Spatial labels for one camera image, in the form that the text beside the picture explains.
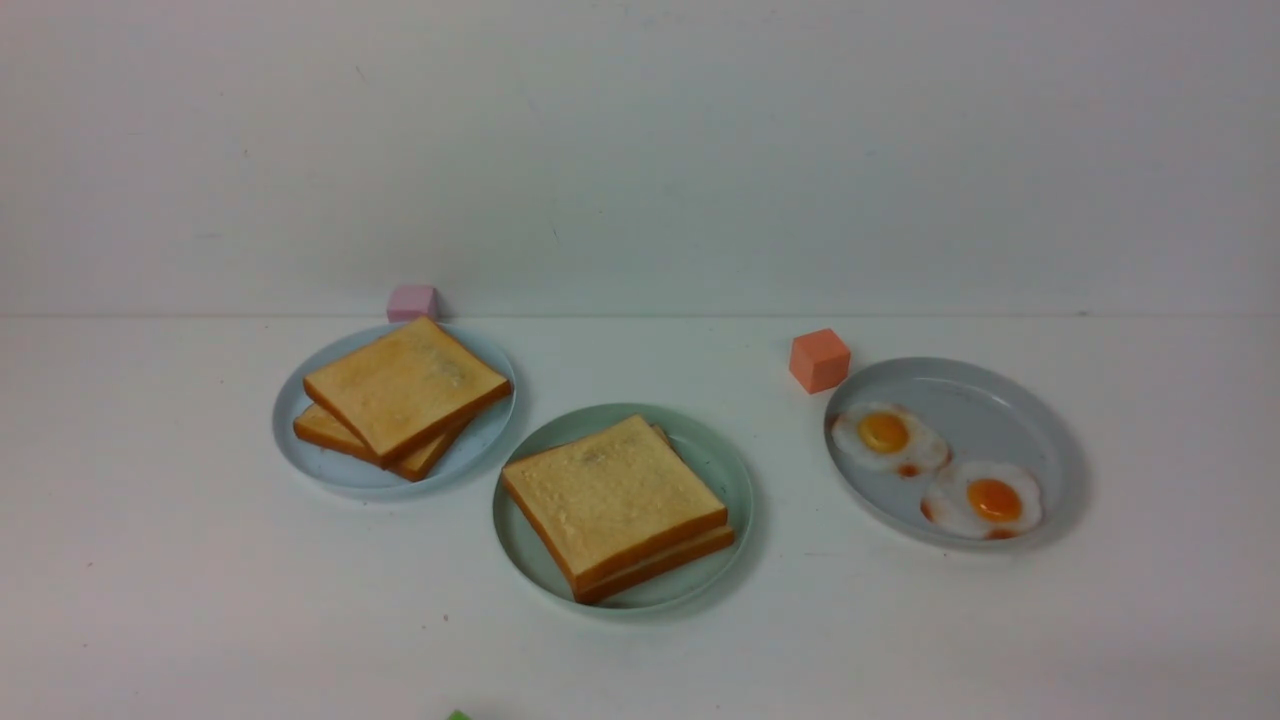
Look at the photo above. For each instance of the toast slice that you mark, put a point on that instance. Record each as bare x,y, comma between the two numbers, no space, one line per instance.
617,508
721,468
318,427
406,388

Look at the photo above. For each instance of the light green centre plate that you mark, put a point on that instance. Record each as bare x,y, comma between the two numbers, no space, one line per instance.
527,554

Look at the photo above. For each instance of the light blue bread plate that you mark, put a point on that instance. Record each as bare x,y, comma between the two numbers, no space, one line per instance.
356,478

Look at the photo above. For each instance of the orange cube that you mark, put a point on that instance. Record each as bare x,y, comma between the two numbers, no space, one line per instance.
819,360

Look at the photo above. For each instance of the pink cube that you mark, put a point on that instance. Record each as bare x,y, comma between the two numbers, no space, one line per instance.
408,302

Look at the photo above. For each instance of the fried egg far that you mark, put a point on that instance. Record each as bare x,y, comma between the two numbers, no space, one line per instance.
890,439

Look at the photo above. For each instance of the fried egg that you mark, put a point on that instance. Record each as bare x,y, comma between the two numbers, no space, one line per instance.
982,500
890,439

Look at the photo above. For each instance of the grey plate with eggs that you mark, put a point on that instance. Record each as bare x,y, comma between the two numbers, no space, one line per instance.
982,416

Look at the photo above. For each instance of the fried egg near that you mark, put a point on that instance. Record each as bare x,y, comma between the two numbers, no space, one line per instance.
982,500

